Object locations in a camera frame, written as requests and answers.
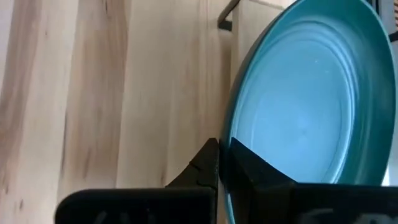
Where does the teal round plate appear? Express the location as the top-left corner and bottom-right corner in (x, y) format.
(219, 0), (397, 224)

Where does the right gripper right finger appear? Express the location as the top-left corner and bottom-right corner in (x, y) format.
(229, 137), (398, 224)

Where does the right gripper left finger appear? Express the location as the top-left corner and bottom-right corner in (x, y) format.
(55, 138), (220, 224)

